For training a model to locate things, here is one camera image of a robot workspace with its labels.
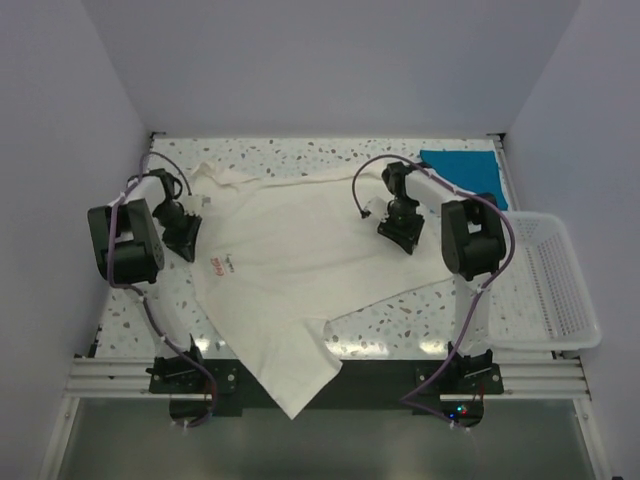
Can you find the folded blue t shirt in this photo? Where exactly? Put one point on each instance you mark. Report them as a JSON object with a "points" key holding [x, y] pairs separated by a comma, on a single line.
{"points": [[474, 171]]}

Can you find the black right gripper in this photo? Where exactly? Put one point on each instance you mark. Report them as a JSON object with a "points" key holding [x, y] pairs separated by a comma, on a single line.
{"points": [[405, 238]]}

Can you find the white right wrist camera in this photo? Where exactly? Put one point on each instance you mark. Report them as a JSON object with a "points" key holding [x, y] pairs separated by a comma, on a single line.
{"points": [[376, 208]]}

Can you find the aluminium rail frame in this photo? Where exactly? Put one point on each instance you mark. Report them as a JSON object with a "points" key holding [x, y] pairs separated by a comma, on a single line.
{"points": [[110, 427]]}

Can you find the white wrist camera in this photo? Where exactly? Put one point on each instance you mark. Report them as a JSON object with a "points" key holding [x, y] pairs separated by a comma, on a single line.
{"points": [[376, 208], [197, 205]]}

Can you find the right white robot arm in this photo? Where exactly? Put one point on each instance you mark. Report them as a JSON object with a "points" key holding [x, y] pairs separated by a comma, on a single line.
{"points": [[473, 248]]}

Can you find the white t shirt red print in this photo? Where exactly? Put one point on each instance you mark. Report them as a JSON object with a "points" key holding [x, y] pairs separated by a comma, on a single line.
{"points": [[279, 258]]}

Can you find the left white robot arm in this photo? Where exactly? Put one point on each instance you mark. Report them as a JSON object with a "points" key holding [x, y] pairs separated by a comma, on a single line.
{"points": [[131, 237]]}

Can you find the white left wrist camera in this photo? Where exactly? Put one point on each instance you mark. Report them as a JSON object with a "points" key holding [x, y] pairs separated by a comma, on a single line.
{"points": [[197, 205]]}

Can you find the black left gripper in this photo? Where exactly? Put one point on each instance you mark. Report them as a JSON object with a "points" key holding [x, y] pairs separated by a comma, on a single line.
{"points": [[184, 244]]}

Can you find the white plastic basket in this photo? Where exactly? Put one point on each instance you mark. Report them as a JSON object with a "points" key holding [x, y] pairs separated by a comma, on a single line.
{"points": [[541, 302]]}

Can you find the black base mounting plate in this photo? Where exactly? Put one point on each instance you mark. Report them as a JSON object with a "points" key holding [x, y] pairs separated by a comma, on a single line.
{"points": [[360, 385]]}

